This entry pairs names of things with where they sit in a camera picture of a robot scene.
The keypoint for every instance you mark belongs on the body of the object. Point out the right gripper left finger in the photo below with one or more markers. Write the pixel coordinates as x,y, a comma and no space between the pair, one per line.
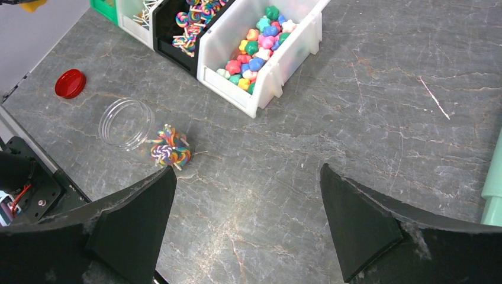
115,239

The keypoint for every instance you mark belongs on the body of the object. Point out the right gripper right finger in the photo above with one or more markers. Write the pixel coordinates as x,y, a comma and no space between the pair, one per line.
379,239

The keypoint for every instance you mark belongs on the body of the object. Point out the clear plastic jar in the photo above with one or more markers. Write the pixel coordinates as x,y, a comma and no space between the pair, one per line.
133,127

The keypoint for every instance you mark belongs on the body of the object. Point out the orange plastic scoop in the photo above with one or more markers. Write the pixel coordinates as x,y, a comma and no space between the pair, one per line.
32,6

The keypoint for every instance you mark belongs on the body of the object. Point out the red jar lid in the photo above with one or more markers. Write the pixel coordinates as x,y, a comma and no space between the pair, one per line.
70,84

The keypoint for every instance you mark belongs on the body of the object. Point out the white lollipop bin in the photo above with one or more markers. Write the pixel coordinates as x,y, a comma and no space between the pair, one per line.
135,17

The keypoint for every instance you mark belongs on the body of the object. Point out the black swirl lollipop bin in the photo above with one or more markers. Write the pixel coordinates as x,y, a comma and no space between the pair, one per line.
178,27

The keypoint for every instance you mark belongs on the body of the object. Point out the white star candy bin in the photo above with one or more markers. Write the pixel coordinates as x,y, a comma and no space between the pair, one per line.
254,47

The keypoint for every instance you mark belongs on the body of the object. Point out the green candy bin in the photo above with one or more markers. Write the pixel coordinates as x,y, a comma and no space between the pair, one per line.
106,8

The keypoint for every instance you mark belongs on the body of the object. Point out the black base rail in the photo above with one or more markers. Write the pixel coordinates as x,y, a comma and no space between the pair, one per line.
29,190

